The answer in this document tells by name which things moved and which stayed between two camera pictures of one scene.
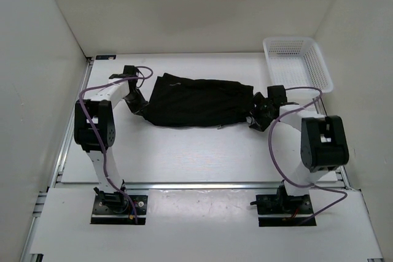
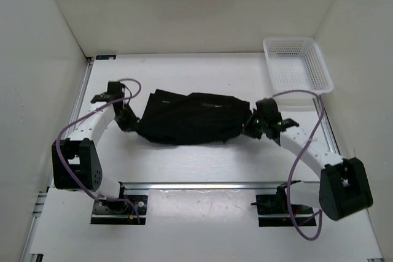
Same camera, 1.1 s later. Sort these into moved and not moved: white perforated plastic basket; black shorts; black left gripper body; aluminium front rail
Moved: black shorts; black left gripper body
Not moved: white perforated plastic basket; aluminium front rail
